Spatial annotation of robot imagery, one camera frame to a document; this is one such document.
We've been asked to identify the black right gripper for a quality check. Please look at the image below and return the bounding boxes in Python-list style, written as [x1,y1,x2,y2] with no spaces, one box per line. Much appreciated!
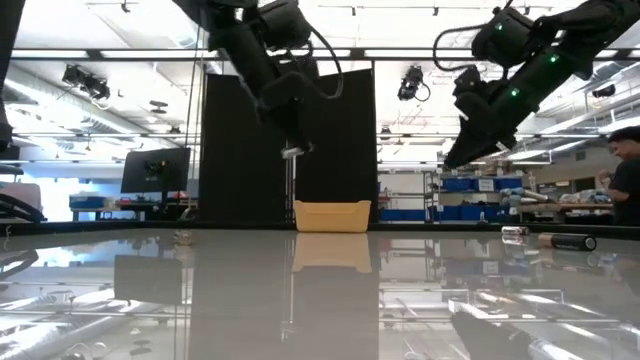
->
[443,82,544,170]

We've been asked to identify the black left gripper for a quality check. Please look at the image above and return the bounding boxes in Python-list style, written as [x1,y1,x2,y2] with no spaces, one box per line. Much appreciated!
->
[257,69,321,154]

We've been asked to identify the black folding screen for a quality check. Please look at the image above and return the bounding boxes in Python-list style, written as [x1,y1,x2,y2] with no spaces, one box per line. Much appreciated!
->
[198,68,380,225]

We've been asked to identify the metal shelf rack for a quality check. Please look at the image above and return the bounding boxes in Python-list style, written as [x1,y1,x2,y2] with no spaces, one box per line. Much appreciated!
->
[423,169,532,224]

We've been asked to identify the grey cylindrical machine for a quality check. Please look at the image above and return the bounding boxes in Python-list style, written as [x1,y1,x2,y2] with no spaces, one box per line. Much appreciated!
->
[499,187,550,206]

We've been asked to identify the yellow plastic bin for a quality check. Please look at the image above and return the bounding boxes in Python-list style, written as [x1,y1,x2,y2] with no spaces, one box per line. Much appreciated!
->
[293,199,373,234]

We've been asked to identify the wooden workbench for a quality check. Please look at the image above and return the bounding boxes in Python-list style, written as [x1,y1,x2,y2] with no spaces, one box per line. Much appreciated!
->
[514,202,614,216]

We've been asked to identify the black computer monitor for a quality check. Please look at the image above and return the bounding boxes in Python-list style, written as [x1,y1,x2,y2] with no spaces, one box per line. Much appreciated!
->
[120,146,193,206]

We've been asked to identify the person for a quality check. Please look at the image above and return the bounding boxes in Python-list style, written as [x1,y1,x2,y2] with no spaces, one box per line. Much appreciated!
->
[596,125,640,227]

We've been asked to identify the black ceiling spotlights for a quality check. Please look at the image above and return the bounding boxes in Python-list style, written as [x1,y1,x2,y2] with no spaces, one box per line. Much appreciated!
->
[61,63,112,102]

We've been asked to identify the black chair armrest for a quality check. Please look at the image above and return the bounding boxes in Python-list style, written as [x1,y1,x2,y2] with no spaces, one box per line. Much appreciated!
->
[0,193,49,225]

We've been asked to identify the pale pink box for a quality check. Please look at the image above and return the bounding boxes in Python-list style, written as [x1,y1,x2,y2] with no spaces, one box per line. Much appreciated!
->
[0,181,44,217]

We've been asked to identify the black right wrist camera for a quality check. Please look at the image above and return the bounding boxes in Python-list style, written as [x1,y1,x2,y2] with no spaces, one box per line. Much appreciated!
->
[451,66,485,97]

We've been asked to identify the black left camera cable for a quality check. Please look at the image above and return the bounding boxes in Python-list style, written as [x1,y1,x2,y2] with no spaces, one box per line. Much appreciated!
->
[308,27,346,100]

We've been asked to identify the black camera cable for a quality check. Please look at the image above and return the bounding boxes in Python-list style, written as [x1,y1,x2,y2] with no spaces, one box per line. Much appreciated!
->
[308,27,346,100]
[432,23,482,72]

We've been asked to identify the black hanging camera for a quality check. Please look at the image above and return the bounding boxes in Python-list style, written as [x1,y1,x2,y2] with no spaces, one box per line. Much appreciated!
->
[397,64,432,103]

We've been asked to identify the black right camera cable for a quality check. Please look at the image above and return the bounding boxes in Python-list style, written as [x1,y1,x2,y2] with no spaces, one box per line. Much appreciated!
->
[432,23,482,72]

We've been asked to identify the black aluminium table frame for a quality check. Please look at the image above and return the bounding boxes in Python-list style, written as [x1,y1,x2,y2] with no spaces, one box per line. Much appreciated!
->
[0,220,640,241]

